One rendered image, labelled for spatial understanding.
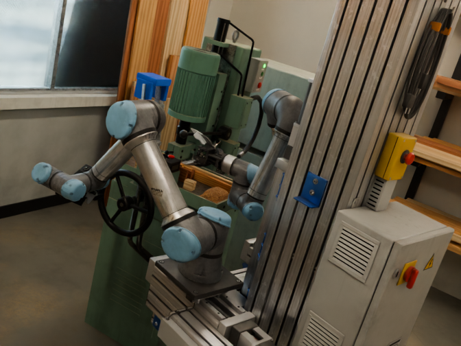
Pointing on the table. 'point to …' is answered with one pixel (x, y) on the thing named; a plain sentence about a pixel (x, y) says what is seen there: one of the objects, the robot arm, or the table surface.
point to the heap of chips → (215, 194)
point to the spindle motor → (193, 84)
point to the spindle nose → (182, 130)
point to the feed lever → (211, 133)
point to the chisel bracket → (183, 152)
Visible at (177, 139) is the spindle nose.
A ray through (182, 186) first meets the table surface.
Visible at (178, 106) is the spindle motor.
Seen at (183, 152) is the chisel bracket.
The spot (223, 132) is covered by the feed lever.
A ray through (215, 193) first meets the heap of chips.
